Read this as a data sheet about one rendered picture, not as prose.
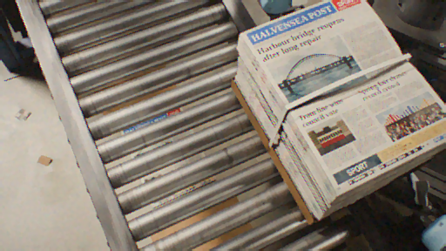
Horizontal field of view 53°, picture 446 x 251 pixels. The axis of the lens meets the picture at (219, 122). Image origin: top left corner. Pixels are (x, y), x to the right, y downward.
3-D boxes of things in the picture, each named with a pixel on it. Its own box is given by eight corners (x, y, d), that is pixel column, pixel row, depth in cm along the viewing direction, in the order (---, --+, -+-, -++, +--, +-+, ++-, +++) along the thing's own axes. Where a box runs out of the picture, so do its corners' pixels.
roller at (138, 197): (304, 139, 110) (302, 123, 107) (121, 222, 98) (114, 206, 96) (293, 131, 114) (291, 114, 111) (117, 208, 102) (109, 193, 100)
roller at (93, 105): (252, 58, 121) (254, 48, 116) (83, 124, 110) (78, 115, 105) (243, 44, 123) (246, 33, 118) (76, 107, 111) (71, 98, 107)
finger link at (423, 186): (429, 163, 101) (438, 204, 97) (417, 172, 106) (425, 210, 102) (416, 163, 100) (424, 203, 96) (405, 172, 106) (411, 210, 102)
